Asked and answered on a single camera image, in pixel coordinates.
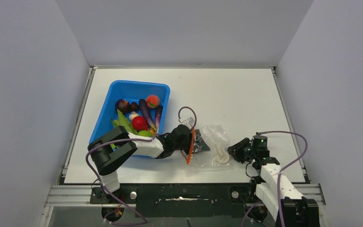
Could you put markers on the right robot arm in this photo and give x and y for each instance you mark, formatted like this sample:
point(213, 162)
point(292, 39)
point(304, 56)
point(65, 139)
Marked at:
point(288, 206)

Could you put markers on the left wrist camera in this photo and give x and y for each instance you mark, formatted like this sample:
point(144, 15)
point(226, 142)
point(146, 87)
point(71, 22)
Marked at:
point(189, 122)

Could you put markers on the fake peach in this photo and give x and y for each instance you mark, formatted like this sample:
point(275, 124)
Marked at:
point(152, 101)

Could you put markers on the white fake garlic piece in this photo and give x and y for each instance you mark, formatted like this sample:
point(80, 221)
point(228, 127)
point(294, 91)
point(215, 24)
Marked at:
point(223, 156)

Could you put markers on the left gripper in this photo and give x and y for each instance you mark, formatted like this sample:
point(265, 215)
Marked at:
point(199, 145)

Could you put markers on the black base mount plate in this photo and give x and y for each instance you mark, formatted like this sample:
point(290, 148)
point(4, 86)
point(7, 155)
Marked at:
point(189, 210)

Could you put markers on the clear zip top bag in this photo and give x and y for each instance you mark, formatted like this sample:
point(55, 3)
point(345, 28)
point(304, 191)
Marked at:
point(215, 136)

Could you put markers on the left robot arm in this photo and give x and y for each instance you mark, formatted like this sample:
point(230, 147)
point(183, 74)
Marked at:
point(108, 152)

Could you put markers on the green fake bumpy vegetable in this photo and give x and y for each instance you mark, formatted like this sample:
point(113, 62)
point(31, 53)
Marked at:
point(145, 133)

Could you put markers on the small fake white mushroom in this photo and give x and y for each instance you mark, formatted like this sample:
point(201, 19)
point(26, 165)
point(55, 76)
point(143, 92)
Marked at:
point(133, 115)

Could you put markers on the green fake leafy vegetable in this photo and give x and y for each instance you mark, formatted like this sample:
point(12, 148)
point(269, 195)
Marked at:
point(123, 121)

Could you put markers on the fake purple eggplant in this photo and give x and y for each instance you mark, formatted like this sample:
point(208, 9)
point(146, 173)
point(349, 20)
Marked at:
point(158, 116)
point(145, 111)

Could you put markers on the fake dark plum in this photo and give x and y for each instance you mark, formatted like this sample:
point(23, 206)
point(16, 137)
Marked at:
point(122, 105)

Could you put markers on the blue plastic bin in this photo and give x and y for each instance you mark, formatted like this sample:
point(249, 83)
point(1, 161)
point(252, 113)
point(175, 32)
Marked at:
point(130, 91)

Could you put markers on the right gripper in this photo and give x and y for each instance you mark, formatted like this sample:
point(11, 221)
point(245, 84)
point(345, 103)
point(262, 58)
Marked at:
point(235, 151)

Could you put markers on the orange fake corn piece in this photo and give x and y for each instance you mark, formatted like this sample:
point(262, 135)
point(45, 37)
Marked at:
point(152, 131)

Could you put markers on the small dark fake fig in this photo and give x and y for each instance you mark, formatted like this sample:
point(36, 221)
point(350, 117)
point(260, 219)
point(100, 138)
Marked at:
point(133, 107)

